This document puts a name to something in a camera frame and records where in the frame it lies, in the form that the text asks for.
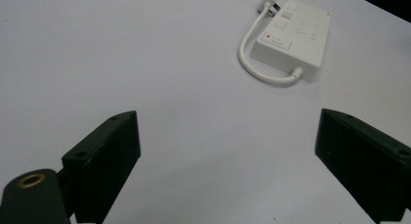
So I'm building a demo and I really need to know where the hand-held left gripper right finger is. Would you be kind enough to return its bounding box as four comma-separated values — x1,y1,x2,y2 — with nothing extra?
314,108,411,224

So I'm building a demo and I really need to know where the white power plug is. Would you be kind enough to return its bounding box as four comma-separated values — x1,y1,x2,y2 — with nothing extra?
257,0,281,16

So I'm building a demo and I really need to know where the white power strip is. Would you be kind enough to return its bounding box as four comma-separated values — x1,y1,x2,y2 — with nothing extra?
250,0,332,77

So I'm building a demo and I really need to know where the white power strip cable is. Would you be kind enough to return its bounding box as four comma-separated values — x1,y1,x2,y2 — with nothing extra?
237,2,304,86

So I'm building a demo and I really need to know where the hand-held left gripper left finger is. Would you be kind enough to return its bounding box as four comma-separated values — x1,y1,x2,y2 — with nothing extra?
61,110,142,224

